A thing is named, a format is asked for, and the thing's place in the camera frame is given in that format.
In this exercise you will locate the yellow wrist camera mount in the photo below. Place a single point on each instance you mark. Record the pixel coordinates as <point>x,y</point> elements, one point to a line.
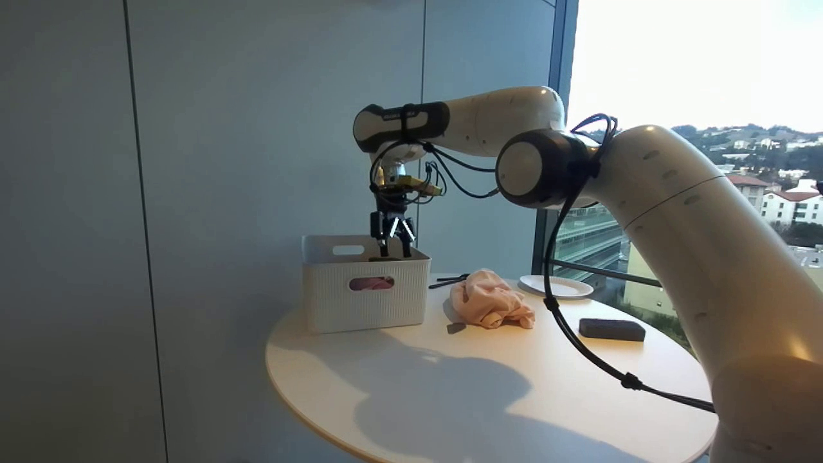
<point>412,184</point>

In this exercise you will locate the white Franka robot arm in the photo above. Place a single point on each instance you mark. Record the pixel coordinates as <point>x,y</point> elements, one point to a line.
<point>686,221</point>

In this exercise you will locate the beige building with red roof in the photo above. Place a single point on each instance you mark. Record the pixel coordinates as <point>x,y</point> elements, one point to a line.
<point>750,194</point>

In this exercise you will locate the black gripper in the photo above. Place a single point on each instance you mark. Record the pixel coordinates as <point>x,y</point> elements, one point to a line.
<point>391,209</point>

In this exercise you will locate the dark balcony railing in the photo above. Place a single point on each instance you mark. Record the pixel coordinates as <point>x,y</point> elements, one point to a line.
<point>605,274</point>

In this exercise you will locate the white plastic basket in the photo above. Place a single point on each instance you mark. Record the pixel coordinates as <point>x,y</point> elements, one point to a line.
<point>363,305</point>

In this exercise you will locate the black pen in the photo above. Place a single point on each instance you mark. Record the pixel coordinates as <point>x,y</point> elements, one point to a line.
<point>449,280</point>

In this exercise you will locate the black rectangular block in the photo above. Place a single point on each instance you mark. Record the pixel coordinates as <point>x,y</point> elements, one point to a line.
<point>610,329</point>

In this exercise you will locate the dark window frame post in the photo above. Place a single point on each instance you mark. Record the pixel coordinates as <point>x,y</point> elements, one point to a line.
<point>556,51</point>

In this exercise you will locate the small grey tape patch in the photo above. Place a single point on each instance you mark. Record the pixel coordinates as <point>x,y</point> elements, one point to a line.
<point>453,326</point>

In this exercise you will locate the glass office building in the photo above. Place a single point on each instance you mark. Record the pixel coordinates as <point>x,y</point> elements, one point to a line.
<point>587,239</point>

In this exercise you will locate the white paper plate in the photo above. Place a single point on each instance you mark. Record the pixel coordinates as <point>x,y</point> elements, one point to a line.
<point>562,285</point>

